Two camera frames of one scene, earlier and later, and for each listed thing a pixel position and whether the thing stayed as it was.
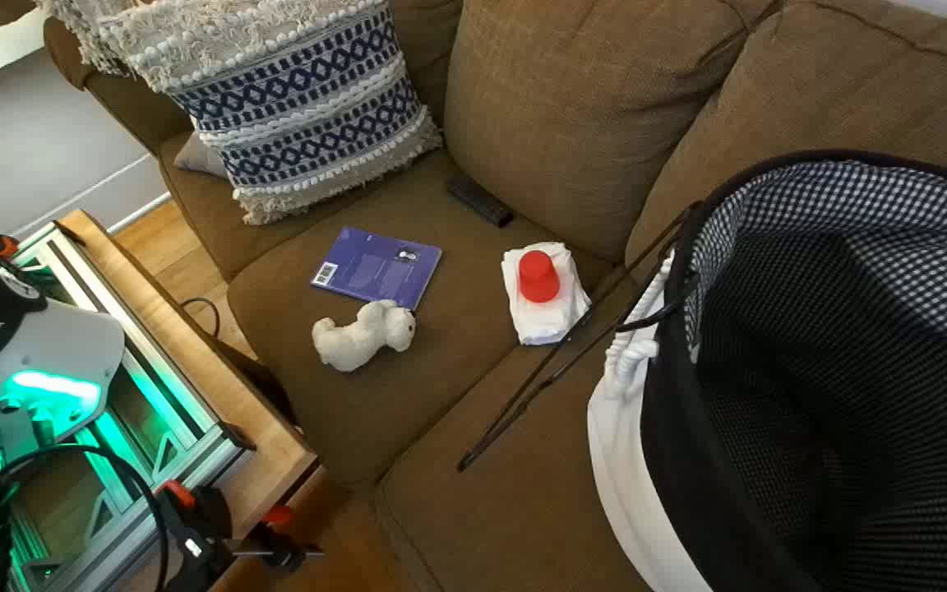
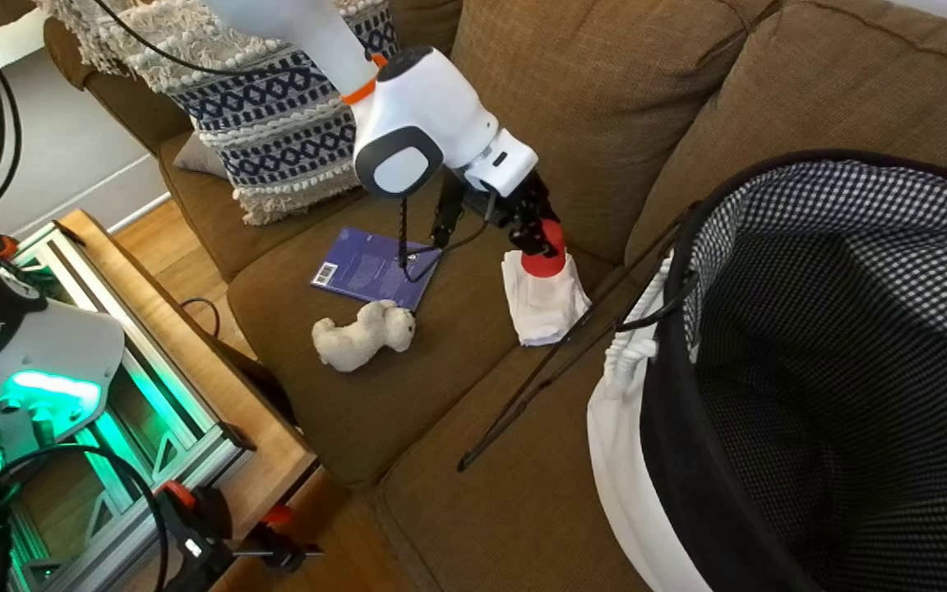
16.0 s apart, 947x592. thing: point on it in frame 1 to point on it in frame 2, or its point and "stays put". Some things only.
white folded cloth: [545, 324] stays put
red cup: [536, 276] to [556, 251]
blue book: [375, 269] stays put
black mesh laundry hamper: [807, 397] stays put
